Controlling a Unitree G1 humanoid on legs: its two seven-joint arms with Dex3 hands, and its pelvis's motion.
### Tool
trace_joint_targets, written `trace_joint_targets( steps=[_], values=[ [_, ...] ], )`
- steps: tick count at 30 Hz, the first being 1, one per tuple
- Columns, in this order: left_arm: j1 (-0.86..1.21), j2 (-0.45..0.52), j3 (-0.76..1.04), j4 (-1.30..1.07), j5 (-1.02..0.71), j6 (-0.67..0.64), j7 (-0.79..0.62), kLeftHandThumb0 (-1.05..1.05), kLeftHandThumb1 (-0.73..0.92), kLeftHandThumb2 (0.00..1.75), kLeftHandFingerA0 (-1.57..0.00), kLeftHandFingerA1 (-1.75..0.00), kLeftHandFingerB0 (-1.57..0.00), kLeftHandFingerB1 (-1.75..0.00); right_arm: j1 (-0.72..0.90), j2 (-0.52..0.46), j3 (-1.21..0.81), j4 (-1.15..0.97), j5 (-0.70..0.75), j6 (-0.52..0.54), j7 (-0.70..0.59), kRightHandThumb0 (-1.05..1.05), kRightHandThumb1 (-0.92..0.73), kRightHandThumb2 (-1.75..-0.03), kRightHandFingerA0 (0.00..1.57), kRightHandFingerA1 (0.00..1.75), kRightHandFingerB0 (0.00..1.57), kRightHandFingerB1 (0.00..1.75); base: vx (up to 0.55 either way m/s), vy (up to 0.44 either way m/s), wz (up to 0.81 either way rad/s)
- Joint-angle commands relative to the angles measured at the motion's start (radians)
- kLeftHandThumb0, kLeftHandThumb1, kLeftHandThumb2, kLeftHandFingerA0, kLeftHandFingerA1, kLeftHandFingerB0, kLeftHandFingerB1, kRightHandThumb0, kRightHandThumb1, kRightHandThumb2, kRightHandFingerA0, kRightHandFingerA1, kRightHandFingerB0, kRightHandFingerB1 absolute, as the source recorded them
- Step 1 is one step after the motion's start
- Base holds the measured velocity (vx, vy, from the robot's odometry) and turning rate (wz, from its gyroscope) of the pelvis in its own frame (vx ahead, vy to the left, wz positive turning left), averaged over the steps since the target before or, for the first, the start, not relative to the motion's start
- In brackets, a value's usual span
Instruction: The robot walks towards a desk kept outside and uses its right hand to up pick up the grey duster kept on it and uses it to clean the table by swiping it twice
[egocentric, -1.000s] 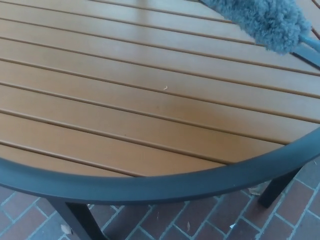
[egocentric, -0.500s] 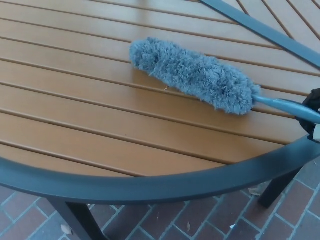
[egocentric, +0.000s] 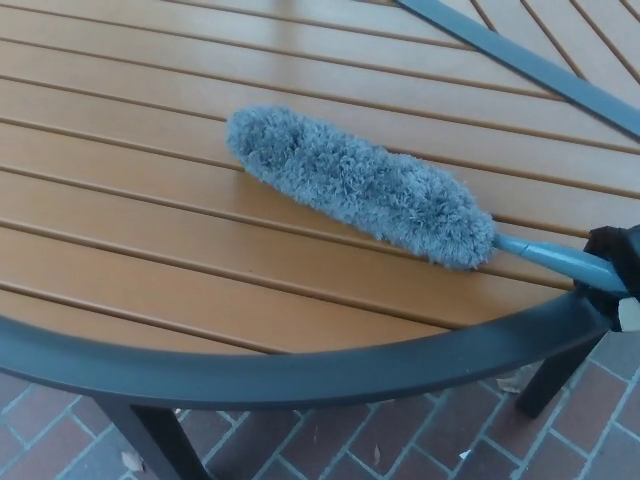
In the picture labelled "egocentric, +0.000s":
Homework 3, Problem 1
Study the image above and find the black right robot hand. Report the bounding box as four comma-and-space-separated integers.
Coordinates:
572, 225, 640, 334

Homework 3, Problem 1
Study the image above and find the grey fluffy microfiber duster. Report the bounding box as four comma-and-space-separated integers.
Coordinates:
225, 103, 626, 301

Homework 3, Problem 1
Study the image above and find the round wooden slat table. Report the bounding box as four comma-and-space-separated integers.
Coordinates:
0, 0, 640, 480

